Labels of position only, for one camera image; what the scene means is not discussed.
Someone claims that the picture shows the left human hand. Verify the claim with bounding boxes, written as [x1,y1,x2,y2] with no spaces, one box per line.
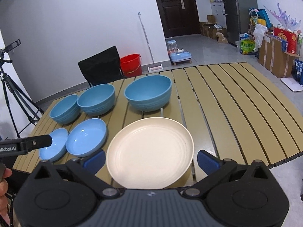
[0,168,12,225]

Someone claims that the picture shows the large cardboard box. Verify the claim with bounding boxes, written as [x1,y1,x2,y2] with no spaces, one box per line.
[258,33,299,78]

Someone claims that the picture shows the black camera tripod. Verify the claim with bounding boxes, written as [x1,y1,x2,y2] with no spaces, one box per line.
[1,39,44,138]

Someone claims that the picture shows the medium blue bowl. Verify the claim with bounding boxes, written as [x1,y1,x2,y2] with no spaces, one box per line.
[77,84,115,116]

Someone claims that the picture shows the small blue plate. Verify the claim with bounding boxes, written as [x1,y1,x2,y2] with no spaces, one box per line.
[39,128,69,162]

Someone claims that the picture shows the red gift box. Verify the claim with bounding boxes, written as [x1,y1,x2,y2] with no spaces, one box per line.
[274,27,298,54]

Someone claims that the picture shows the blue pet water feeder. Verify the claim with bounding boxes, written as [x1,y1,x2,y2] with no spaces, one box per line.
[167,40,192,66]

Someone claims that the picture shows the black folding chair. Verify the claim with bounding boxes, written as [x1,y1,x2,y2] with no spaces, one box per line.
[78,46,125,87]

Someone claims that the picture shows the grey refrigerator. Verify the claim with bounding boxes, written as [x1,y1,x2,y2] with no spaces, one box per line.
[223,0,258,45]

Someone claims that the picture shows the dark brown door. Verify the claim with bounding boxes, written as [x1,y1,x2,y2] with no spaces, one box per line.
[156,0,200,38]

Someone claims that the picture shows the medium blue plate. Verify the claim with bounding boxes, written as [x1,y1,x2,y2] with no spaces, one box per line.
[66,118,107,157]

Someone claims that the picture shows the white plastic bag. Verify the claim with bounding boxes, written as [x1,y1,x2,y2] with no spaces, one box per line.
[253,24,268,52]

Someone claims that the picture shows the red plastic bucket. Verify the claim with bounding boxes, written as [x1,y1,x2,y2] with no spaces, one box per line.
[120,54,142,77]

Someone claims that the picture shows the small blue bowl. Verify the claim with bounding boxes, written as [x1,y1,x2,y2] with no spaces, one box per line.
[49,94,81,124]

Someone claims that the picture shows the large cream plate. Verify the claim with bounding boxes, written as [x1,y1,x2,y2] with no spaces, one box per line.
[106,117,194,190]

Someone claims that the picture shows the white flat mop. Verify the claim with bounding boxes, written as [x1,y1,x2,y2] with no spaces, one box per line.
[138,12,163,73]

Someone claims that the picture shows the white flat scale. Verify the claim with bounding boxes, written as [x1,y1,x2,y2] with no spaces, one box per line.
[280,77,303,92]

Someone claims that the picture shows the green yellow bag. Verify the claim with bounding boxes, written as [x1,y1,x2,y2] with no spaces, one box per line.
[240,38,255,55]

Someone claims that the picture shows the large blue bowl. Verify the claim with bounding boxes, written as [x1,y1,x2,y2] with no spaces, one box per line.
[124,74,172,112]

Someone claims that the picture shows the white cabinet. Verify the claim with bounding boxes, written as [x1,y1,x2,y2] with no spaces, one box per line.
[210,0,227,29]

